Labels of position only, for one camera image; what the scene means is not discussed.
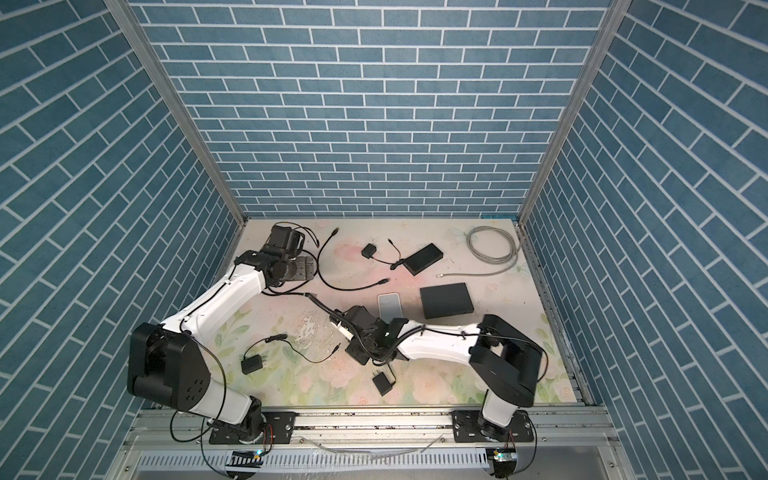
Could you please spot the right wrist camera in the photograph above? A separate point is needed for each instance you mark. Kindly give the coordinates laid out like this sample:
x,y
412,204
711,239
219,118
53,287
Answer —
x,y
343,329

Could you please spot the black adapter left side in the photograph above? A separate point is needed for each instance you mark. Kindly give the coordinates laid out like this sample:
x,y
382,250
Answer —
x,y
252,361

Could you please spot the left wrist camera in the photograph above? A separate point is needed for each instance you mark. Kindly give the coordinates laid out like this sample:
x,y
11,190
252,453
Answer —
x,y
284,241

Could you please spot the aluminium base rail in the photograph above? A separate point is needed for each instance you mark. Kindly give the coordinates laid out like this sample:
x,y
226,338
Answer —
x,y
569,441

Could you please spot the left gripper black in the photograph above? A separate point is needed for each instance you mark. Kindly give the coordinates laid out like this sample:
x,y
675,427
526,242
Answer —
x,y
306,268

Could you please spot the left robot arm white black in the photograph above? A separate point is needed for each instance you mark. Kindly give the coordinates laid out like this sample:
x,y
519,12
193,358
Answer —
x,y
167,361

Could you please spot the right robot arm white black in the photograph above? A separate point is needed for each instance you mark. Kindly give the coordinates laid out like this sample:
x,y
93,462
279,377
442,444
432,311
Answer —
x,y
506,360

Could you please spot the white small router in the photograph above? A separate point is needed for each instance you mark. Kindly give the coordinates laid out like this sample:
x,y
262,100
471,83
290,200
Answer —
x,y
390,307

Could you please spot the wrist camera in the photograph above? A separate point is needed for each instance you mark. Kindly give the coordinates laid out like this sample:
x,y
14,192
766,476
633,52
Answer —
x,y
343,329
284,241

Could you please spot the black power adapter with plug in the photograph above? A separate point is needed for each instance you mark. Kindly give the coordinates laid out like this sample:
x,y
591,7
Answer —
x,y
383,383

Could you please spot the dark grey network switch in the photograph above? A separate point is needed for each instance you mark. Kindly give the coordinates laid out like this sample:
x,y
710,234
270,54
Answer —
x,y
446,300

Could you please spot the black ribbed box device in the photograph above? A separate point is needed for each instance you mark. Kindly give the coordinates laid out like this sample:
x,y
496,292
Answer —
x,y
423,259

